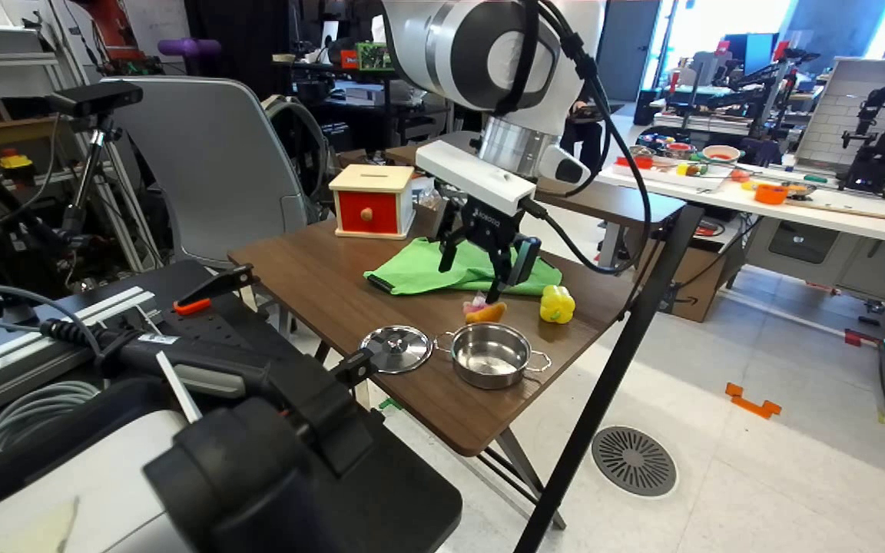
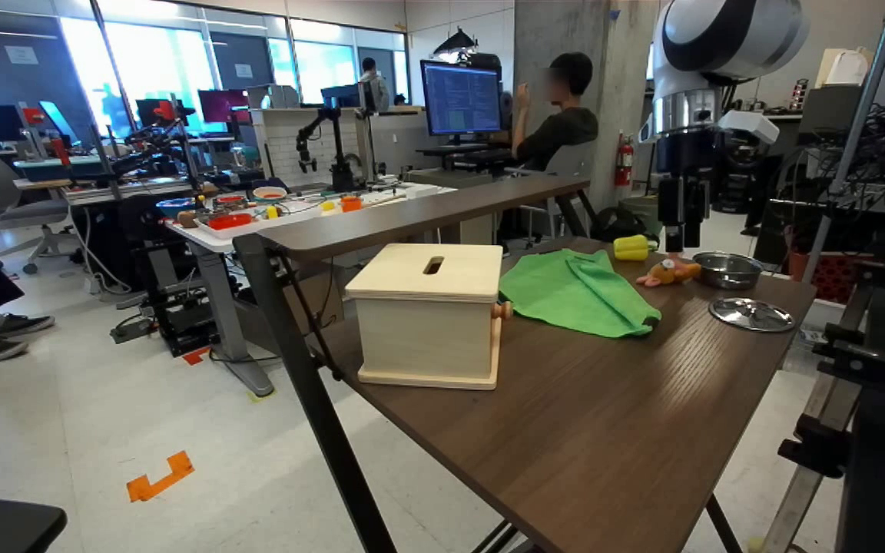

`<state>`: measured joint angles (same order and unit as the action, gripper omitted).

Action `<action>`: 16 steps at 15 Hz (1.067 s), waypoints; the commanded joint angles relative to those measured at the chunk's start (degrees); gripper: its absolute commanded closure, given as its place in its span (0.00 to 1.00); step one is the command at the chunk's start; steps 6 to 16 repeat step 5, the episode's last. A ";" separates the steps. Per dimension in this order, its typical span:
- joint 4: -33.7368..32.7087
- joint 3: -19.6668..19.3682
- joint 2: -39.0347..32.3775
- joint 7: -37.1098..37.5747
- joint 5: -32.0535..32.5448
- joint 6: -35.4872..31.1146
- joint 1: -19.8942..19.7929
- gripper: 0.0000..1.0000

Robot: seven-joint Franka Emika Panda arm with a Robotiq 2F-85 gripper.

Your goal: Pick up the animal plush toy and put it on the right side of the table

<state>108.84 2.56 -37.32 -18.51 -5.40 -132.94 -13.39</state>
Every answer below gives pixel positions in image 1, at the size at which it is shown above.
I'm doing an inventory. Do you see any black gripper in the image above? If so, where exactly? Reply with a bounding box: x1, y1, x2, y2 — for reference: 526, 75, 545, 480
432, 186, 545, 308

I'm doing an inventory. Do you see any orange animal plush toy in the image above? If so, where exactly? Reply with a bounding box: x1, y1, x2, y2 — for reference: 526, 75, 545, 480
461, 290, 512, 327

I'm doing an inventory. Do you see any yellow toy pepper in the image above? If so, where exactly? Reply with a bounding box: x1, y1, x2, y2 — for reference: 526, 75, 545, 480
535, 282, 580, 327

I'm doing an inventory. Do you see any green cloth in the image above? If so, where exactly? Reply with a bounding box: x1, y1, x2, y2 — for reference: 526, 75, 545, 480
361, 234, 566, 300

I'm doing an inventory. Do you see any small steel pot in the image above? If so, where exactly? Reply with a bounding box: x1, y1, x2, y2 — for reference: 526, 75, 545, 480
444, 323, 555, 392

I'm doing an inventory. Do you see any steel pot lid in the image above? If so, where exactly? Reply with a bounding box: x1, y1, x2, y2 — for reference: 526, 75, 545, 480
355, 323, 439, 376

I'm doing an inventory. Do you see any cream wooden box red drawer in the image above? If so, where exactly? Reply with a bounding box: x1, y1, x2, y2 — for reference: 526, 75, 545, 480
325, 162, 421, 241

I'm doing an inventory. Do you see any round floor drain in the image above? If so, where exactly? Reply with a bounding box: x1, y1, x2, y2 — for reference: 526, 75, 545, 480
591, 422, 679, 499

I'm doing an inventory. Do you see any grey plastic chair back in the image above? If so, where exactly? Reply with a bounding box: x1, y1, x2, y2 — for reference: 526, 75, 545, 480
100, 72, 314, 270

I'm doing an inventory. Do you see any white table with toys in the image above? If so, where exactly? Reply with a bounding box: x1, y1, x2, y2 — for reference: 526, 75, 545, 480
606, 142, 885, 432

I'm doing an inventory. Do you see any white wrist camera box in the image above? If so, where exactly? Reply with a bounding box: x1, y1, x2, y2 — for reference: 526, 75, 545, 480
410, 138, 540, 220

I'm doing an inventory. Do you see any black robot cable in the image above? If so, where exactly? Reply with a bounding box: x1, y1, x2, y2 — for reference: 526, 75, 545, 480
515, 0, 664, 282

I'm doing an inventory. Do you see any orange handled clamp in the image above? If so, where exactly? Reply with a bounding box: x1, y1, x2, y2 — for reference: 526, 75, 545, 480
168, 268, 254, 320

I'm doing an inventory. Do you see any black camera on tripod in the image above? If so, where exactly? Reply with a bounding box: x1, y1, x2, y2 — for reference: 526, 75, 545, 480
50, 79, 176, 274

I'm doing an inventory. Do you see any aluminium rail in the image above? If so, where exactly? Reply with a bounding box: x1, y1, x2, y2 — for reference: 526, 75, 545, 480
0, 286, 159, 412

